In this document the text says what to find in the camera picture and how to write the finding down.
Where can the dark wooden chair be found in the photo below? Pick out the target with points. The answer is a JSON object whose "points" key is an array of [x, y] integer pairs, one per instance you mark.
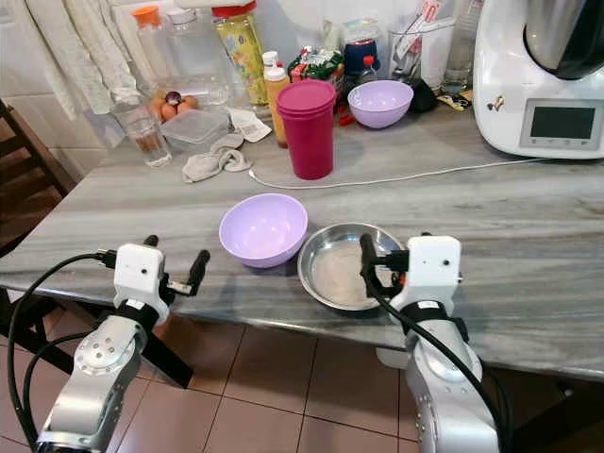
{"points": [[21, 179]]}

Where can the lilac plastic bowl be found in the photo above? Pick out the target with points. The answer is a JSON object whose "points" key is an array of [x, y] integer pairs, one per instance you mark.
{"points": [[263, 230], [380, 104]]}

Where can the tall clear plastic bottle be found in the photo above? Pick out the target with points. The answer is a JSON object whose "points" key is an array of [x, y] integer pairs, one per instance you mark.
{"points": [[462, 42]]}

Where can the brown egg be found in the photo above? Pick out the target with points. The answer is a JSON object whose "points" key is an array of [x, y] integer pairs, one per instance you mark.
{"points": [[159, 98], [191, 102]]}

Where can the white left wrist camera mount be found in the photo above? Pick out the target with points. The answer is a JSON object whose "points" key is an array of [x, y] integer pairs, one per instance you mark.
{"points": [[142, 274]]}

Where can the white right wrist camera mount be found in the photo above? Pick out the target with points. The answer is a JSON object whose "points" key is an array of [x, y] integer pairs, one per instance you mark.
{"points": [[434, 269]]}

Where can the white kitchen cooking machine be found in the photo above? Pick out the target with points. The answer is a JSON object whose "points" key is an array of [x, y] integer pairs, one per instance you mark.
{"points": [[510, 85]]}

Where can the small white bottle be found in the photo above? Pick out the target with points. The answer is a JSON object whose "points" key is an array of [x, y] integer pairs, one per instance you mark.
{"points": [[270, 60]]}

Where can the magenta plastic cup with lid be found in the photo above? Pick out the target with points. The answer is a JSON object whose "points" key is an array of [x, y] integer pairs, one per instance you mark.
{"points": [[307, 132]]}

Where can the stainless steel bowl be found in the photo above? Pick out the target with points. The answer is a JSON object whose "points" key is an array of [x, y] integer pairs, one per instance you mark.
{"points": [[335, 274]]}

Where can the clear utensil holder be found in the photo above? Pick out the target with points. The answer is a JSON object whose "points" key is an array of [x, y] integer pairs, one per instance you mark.
{"points": [[420, 52]]}

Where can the yellow oil bottle red cap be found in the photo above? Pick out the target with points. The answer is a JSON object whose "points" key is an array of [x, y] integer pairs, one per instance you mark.
{"points": [[241, 57]]}

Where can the clear drinking glass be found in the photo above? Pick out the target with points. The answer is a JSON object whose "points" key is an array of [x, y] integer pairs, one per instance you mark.
{"points": [[146, 137]]}

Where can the pale patterned hanging towel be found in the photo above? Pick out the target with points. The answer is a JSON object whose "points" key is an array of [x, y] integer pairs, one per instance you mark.
{"points": [[80, 52]]}

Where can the dark table leg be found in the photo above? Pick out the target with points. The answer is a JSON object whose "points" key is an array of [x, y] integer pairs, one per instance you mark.
{"points": [[165, 351]]}

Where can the small red onion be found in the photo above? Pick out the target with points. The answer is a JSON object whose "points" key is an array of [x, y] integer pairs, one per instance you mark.
{"points": [[175, 97]]}

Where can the clear bottle white cap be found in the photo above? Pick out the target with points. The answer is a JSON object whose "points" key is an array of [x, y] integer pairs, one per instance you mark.
{"points": [[194, 57]]}

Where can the clear plastic food container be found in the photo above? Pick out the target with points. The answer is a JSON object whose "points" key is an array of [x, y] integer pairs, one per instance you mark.
{"points": [[194, 129]]}

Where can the dark blue jar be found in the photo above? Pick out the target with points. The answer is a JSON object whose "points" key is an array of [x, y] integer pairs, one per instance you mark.
{"points": [[359, 47]]}

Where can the crumpled grey cloth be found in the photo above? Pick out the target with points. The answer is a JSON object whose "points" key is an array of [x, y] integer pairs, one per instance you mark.
{"points": [[212, 160]]}

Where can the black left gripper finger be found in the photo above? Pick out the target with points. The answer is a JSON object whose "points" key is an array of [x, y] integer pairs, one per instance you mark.
{"points": [[200, 267], [151, 241]]}

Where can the white paper receipt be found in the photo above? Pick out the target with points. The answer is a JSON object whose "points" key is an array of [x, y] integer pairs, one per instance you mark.
{"points": [[250, 125]]}

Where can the green red snack packet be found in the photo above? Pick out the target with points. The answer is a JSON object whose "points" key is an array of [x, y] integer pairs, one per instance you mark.
{"points": [[316, 66]]}

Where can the clear bottle orange cap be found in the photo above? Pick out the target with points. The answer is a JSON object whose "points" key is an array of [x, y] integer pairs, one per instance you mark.
{"points": [[147, 42]]}

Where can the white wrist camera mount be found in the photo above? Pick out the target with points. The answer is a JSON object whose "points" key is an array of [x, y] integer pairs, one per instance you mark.
{"points": [[142, 274], [434, 269]]}

